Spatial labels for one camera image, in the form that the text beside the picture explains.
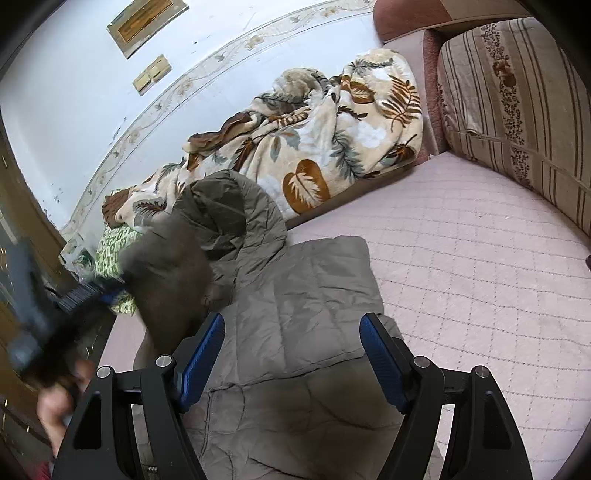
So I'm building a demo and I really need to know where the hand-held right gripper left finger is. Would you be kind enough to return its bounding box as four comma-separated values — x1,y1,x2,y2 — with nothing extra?
52,312,226,480

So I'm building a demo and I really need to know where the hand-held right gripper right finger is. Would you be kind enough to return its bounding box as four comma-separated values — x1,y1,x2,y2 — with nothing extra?
359,312,539,480

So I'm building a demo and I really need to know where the person's left hand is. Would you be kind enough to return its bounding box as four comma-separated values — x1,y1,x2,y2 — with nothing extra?
37,359,95,457

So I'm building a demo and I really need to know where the striped floral cushion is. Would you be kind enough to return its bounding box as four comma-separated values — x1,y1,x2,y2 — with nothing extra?
436,17,591,232

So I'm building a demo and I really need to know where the grey-brown padded jacket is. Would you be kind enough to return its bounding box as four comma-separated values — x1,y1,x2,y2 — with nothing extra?
121,169,419,480

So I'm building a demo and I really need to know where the wooden cabinet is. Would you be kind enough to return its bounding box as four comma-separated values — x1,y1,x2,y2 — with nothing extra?
0,124,116,462

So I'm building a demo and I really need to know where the pink quilted mattress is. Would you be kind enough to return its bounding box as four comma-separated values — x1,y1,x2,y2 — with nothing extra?
99,152,591,480

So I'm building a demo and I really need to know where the leaf-print fleece blanket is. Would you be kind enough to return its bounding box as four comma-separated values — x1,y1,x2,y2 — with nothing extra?
102,48,424,229

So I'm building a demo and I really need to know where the red-brown upholstered headboard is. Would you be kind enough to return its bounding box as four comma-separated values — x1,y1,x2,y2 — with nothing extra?
373,0,532,160

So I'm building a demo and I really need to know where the gold framed wall picture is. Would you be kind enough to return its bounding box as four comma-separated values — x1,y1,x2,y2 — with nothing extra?
107,0,189,59

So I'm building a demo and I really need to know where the beige wall switch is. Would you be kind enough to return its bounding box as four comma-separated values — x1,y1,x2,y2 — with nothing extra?
133,54,171,95

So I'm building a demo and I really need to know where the green patterned pillow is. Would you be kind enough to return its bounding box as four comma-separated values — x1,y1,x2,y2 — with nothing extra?
95,224,144,317

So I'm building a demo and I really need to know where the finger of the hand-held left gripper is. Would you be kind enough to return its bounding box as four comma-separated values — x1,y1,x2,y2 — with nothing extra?
56,276,132,315

